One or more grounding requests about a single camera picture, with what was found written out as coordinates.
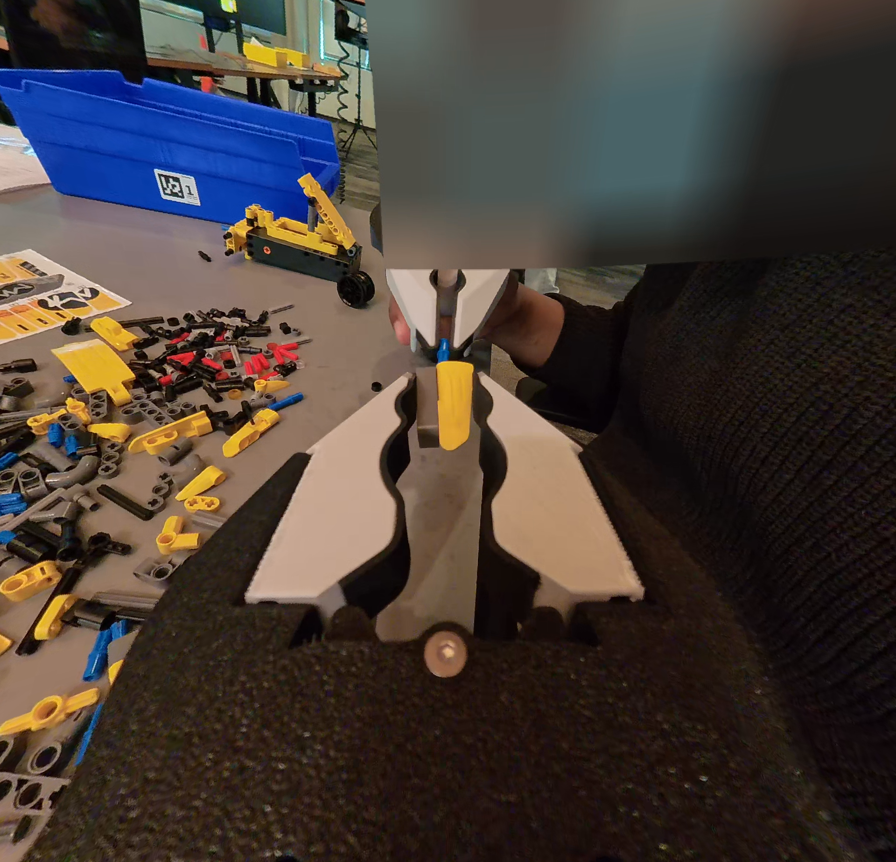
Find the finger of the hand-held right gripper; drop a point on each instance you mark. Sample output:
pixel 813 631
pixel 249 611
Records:
pixel 413 302
pixel 483 302

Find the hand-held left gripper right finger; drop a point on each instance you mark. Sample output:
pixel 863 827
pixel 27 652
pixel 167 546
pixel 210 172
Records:
pixel 560 519

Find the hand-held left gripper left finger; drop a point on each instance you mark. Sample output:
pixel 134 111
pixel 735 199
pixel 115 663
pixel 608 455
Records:
pixel 329 519

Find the blue connector pin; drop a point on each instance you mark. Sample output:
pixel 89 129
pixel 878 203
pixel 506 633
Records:
pixel 444 351

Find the yellow curved slope piece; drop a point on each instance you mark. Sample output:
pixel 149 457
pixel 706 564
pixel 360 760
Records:
pixel 455 407

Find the grey building brick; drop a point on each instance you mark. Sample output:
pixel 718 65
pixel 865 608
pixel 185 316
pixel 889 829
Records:
pixel 428 421

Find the pile of toy building pieces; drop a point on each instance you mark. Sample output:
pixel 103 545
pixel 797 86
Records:
pixel 94 362

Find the person's right forearm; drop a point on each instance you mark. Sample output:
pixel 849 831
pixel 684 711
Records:
pixel 616 358

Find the person's right hand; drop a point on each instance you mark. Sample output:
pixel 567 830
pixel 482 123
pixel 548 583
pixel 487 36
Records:
pixel 532 330

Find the yellow toy vehicle build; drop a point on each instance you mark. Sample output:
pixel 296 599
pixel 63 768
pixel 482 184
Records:
pixel 294 243

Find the yellow tray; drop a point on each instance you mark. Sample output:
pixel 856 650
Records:
pixel 273 54

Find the wooden desk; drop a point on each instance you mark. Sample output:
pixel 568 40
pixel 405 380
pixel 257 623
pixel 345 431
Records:
pixel 210 61

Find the blue storage bin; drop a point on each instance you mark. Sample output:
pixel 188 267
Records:
pixel 140 141

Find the printed instruction sheet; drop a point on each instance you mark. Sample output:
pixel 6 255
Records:
pixel 49 295

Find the dark screen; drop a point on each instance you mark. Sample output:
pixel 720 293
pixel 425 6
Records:
pixel 70 22

